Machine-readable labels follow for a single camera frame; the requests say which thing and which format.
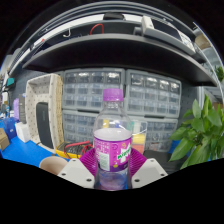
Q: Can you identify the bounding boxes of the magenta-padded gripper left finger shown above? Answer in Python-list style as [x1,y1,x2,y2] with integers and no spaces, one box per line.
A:
[57,147,99,190]

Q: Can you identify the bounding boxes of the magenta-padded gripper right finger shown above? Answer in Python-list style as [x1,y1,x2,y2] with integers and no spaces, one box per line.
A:
[128,147,169,189]

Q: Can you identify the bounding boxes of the clear bottle with purple label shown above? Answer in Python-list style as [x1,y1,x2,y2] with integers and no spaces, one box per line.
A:
[92,88,133,192]

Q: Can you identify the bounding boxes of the black flat case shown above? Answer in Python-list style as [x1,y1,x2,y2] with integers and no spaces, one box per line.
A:
[143,149,178,166]

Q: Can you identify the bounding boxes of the yellow multimeter with red leads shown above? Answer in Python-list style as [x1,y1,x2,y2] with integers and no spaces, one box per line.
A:
[54,140,94,159]

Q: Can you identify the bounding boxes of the clear container of coloured parts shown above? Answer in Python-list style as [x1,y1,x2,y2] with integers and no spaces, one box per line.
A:
[130,119,148,155]

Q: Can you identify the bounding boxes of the black rectangular speaker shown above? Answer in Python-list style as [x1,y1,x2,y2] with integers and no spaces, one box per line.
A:
[35,102,54,150]

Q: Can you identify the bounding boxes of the green potted plant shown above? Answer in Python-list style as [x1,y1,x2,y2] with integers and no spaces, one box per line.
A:
[168,94,224,169]

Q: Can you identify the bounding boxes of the beige dotted storage tray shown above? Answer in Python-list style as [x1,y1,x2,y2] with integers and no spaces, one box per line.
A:
[25,73,66,154]

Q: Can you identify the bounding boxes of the blue box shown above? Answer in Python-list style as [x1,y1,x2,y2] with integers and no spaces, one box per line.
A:
[1,116,18,140]

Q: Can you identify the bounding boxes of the dark grey upright box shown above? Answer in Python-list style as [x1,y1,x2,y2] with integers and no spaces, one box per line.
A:
[18,93,28,124]

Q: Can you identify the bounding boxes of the black overhead shelf unit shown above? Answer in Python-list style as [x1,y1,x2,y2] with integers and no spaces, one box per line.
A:
[8,1,218,88]

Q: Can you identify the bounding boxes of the white wire shelf unit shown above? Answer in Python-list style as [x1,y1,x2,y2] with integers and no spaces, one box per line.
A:
[193,23,224,104]

